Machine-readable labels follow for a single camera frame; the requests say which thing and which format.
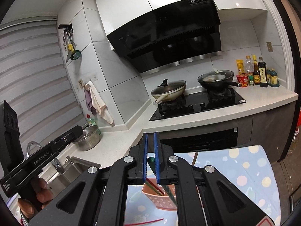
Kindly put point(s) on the dark soy sauce bottle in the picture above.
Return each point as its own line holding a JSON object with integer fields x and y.
{"x": 263, "y": 75}

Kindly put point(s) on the person's left hand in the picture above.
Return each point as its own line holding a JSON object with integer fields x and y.
{"x": 44, "y": 190}

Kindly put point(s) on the blue patterned tablecloth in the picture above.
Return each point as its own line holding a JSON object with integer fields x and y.
{"x": 247, "y": 169}

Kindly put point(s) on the green chopstick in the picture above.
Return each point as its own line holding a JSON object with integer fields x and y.
{"x": 151, "y": 160}

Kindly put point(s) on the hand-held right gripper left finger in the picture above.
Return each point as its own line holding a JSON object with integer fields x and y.
{"x": 145, "y": 150}

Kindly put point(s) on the teal tray with small bottles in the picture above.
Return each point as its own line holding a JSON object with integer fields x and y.
{"x": 273, "y": 80}

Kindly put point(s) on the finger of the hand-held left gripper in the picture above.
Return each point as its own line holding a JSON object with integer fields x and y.
{"x": 68, "y": 137}

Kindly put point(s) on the steel colander bowl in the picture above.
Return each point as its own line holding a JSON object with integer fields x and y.
{"x": 88, "y": 140}

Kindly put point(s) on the black range hood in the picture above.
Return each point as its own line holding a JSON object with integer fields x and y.
{"x": 164, "y": 40}

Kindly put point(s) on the black gas stove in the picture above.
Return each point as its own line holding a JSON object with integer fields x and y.
{"x": 199, "y": 108}

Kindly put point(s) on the small green-capped jar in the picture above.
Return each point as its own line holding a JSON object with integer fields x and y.
{"x": 251, "y": 81}

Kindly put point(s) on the chrome faucet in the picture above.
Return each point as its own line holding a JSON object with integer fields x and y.
{"x": 58, "y": 167}

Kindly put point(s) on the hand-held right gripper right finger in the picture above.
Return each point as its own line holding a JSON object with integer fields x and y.
{"x": 156, "y": 155}

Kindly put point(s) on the red instant noodle cup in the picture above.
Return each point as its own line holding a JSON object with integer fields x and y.
{"x": 242, "y": 80}

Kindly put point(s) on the black built-in appliance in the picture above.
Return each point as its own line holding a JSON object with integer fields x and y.
{"x": 199, "y": 141}

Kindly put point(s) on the purple cloth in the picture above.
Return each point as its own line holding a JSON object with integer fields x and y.
{"x": 89, "y": 101}

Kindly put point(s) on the green dish soap bottle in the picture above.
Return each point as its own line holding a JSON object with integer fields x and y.
{"x": 92, "y": 121}

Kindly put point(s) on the beige wall switch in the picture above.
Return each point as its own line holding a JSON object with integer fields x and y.
{"x": 270, "y": 47}

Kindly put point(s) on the beige wok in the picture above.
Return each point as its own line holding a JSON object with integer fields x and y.
{"x": 169, "y": 95}

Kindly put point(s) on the pink perforated utensil holder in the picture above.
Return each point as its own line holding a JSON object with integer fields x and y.
{"x": 162, "y": 202}

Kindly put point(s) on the stainless steel sink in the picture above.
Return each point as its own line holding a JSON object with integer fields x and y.
{"x": 70, "y": 174}

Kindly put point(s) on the black wok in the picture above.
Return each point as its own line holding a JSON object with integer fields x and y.
{"x": 216, "y": 86}

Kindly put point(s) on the black wall utensil rack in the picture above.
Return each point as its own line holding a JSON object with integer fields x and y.
{"x": 65, "y": 26}

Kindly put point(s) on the black framed glass door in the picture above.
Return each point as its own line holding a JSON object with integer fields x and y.
{"x": 291, "y": 75}

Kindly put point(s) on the clear plastic oil bottle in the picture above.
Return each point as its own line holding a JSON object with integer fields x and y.
{"x": 248, "y": 67}

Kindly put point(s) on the sink soap dispenser pump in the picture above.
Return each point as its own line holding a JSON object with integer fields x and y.
{"x": 69, "y": 160}

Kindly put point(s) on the grey striped window blind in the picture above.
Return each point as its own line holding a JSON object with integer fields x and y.
{"x": 35, "y": 75}

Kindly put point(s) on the tan wall hook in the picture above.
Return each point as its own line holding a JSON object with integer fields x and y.
{"x": 81, "y": 83}

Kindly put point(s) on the cream towel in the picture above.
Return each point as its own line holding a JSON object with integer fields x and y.
{"x": 101, "y": 106}

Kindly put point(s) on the yellow-capped sauce bottle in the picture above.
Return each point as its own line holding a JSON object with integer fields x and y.
{"x": 256, "y": 75}

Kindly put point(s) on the glass lid with black knob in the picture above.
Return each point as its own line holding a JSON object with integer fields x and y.
{"x": 168, "y": 87}

